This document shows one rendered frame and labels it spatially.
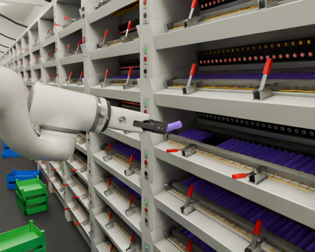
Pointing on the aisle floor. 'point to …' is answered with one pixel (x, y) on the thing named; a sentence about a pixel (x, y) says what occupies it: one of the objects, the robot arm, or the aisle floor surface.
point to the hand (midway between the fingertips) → (157, 126)
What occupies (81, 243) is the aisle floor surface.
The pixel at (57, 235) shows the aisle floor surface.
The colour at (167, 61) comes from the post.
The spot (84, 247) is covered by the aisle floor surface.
